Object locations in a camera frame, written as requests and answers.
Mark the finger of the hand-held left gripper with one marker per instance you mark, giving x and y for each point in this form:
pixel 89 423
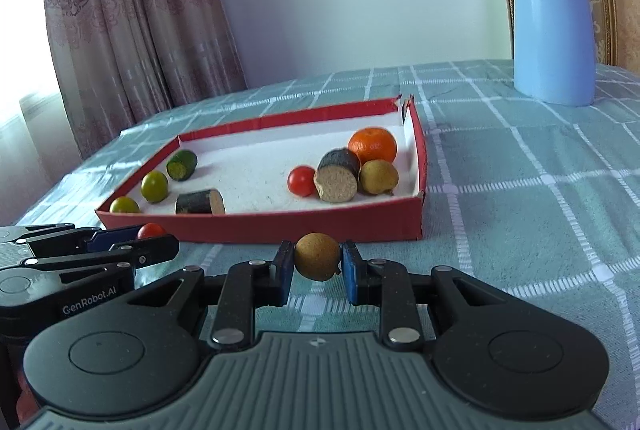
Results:
pixel 150 250
pixel 110 237

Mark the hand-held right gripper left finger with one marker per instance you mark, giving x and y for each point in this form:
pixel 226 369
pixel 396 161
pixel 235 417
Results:
pixel 282 275

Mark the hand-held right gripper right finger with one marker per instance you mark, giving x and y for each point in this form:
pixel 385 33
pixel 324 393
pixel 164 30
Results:
pixel 352 275

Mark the red cherry tomato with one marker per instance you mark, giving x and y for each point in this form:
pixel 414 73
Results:
pixel 151 230
pixel 301 180

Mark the green tomato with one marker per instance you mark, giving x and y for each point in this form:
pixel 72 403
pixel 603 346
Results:
pixel 124 205
pixel 154 186

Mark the brown longan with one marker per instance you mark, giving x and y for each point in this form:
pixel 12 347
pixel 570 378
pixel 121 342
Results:
pixel 317 256
pixel 378 177

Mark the dark sugarcane piece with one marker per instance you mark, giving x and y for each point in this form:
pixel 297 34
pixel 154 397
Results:
pixel 197 203
pixel 337 177

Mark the red cardboard box tray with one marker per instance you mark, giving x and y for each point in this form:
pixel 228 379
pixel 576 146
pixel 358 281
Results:
pixel 260 175

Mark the green cucumber piece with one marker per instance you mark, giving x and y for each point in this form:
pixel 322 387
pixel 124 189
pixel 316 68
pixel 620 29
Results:
pixel 181 165

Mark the orange mandarin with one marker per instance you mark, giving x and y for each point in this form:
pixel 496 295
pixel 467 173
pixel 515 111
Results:
pixel 372 144

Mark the green checked tablecloth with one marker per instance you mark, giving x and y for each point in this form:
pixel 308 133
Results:
pixel 510 220

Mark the white sheer curtain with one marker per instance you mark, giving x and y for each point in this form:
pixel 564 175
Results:
pixel 27 85

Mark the brown patterned curtain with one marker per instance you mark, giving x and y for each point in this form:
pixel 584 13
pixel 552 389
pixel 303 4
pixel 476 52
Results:
pixel 140 20

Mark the blue electric kettle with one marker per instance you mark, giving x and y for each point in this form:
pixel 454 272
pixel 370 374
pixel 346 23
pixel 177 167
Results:
pixel 552 35

